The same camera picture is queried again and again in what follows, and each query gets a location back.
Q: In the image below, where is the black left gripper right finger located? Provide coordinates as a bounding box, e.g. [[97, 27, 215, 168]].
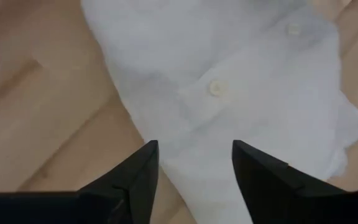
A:
[[232, 139, 347, 224]]

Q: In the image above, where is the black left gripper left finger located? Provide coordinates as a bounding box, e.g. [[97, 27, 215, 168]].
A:
[[76, 139, 160, 224]]

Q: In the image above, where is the white button shirt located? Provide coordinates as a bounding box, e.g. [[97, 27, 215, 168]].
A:
[[81, 0, 358, 224]]

